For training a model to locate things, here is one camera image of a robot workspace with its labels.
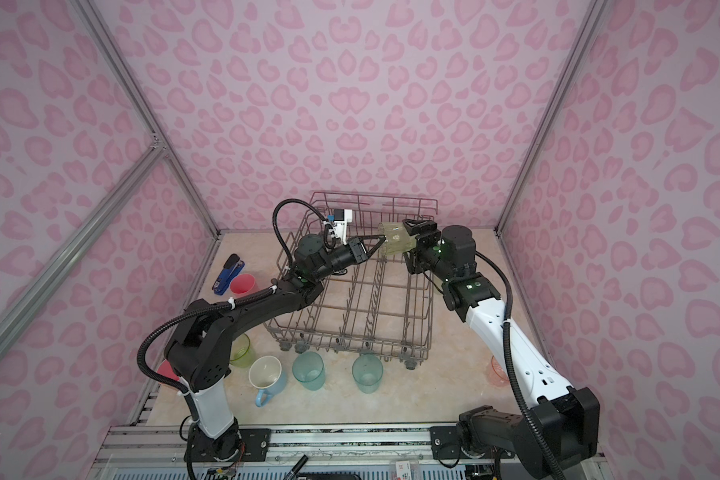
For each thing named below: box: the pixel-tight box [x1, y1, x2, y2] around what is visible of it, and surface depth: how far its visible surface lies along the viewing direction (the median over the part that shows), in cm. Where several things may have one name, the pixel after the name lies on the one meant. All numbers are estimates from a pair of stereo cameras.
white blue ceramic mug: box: [248, 355, 287, 408], surface depth 78 cm
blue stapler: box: [212, 253, 245, 296], surface depth 106 cm
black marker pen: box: [289, 454, 309, 480], surface depth 71 cm
